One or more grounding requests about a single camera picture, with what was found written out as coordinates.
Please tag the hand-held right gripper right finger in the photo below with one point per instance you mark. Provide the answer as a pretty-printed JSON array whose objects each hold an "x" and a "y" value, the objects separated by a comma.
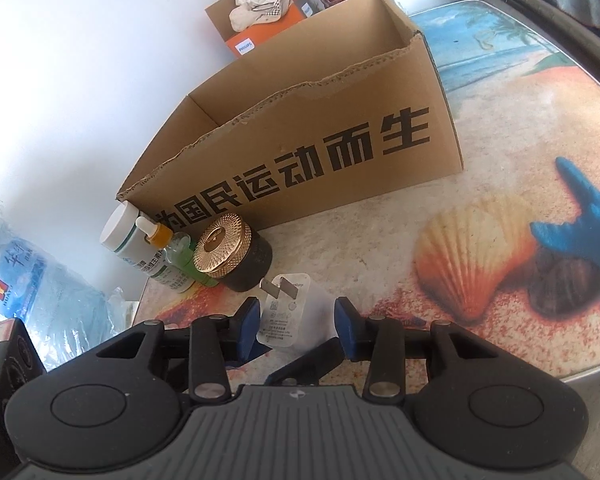
[{"x": 344, "y": 330}]

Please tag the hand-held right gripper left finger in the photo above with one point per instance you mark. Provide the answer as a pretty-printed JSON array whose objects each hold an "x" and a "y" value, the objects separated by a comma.
[{"x": 247, "y": 330}]

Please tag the white charger plug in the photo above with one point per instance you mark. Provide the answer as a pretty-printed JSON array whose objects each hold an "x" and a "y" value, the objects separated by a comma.
[{"x": 290, "y": 320}]

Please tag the large brown cardboard box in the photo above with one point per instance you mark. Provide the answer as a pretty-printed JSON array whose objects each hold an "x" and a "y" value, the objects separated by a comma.
[{"x": 330, "y": 110}]

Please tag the black jar with gold lid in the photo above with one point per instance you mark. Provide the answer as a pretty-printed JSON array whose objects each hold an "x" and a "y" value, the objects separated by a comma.
[{"x": 245, "y": 265}]

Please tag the blue wrapped water bottle pack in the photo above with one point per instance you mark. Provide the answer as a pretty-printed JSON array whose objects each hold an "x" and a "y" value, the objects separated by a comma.
[{"x": 40, "y": 290}]

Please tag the green dropper bottle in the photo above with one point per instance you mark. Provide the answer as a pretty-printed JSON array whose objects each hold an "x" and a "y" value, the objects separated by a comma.
[{"x": 177, "y": 255}]

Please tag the white pill bottle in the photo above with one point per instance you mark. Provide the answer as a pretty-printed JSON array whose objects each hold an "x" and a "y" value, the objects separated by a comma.
[{"x": 130, "y": 240}]

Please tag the orange cardboard box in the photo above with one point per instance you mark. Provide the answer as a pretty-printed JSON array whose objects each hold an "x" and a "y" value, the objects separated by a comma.
[{"x": 260, "y": 40}]

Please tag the beige crumpled cloth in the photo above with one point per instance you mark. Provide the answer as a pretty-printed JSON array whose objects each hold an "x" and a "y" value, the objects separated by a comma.
[{"x": 250, "y": 5}]

